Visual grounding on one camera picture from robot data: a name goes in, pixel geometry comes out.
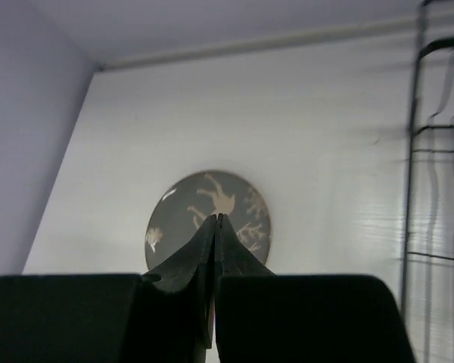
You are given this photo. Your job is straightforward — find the grey deer plate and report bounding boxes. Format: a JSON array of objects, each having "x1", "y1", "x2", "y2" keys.
[{"x1": 145, "y1": 170, "x2": 272, "y2": 270}]

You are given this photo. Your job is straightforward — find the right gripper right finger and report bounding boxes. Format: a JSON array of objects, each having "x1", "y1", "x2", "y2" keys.
[{"x1": 214, "y1": 214, "x2": 275, "y2": 362}]

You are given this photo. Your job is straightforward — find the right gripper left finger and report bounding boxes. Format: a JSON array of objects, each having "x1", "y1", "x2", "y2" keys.
[{"x1": 138, "y1": 215, "x2": 216, "y2": 362}]

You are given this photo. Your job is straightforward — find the black wire dish rack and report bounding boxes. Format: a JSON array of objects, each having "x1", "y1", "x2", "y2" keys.
[{"x1": 399, "y1": 1, "x2": 454, "y2": 362}]

